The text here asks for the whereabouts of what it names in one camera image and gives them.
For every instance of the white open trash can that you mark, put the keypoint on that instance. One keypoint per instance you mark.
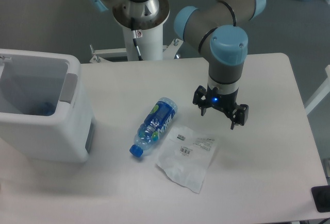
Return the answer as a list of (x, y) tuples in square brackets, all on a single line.
[(45, 111)]

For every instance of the blue label plastic bottle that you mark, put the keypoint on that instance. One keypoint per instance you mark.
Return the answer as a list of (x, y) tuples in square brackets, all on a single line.
[(154, 126)]

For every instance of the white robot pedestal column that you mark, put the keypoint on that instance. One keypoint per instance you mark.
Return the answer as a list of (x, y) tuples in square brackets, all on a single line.
[(147, 43)]

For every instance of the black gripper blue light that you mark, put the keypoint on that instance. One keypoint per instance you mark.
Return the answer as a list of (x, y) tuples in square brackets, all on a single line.
[(225, 103)]

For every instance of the clear plastic bag with labels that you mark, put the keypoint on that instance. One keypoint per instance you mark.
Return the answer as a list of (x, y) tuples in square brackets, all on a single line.
[(185, 156)]

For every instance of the white frame at right edge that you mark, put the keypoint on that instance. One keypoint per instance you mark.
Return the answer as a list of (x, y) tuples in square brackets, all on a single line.
[(320, 93)]

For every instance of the white pedestal base frame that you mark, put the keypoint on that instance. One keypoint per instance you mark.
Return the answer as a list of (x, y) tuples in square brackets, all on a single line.
[(120, 54)]

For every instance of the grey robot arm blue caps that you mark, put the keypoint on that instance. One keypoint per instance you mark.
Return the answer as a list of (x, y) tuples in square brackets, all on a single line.
[(215, 33)]

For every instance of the black device at table corner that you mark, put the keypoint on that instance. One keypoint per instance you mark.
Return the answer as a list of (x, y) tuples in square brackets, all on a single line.
[(321, 198)]

